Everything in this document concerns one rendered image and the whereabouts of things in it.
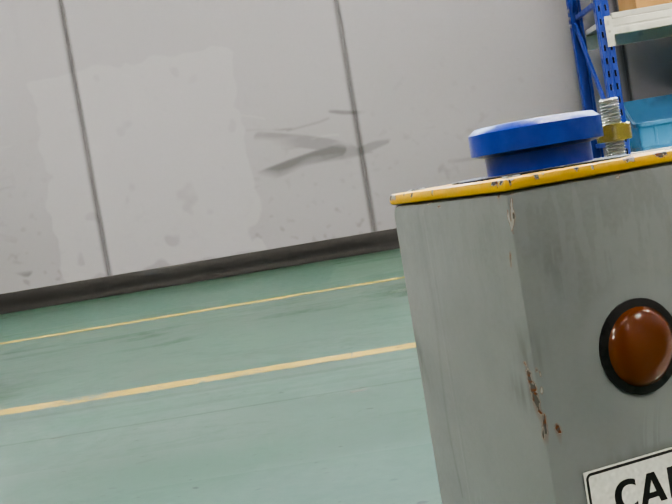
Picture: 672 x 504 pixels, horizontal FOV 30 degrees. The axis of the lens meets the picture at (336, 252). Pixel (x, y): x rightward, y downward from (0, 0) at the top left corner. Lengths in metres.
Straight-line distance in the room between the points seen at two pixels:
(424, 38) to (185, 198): 1.27
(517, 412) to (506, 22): 5.29
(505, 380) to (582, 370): 0.02
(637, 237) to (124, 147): 5.33
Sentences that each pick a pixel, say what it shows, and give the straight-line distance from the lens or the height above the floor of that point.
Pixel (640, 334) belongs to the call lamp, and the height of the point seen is 0.27.
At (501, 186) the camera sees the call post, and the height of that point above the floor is 0.31.
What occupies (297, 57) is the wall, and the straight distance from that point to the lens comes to 5.59.
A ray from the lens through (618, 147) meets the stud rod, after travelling 0.64.
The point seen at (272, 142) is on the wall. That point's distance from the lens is 5.57.
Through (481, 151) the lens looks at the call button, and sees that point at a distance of 0.37.
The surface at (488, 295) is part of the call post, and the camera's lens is 0.35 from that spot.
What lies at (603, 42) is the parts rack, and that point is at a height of 0.69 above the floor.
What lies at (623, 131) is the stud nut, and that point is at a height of 0.32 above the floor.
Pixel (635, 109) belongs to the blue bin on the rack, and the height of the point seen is 0.43.
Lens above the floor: 0.32
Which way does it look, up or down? 3 degrees down
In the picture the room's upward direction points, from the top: 10 degrees counter-clockwise
